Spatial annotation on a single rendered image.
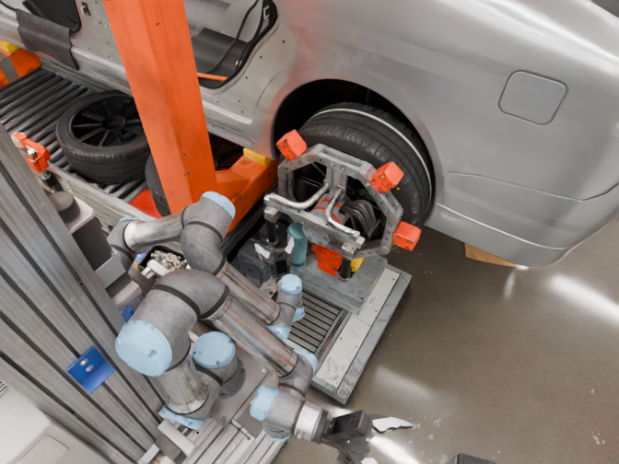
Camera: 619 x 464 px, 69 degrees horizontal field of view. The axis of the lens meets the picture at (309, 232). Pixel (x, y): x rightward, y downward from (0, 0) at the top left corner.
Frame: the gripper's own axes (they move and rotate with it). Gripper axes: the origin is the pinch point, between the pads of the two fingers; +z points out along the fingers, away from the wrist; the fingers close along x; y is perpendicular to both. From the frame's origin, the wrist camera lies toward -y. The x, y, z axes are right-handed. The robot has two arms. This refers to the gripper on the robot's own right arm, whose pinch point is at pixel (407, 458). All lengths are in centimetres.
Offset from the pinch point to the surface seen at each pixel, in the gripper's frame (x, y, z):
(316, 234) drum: -82, 28, -48
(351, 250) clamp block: -71, 19, -31
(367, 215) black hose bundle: -81, 11, -30
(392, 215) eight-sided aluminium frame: -90, 14, -21
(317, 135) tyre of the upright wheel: -103, -2, -58
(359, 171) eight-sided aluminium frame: -91, 0, -37
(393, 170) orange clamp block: -93, -4, -26
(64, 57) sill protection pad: -146, 23, -223
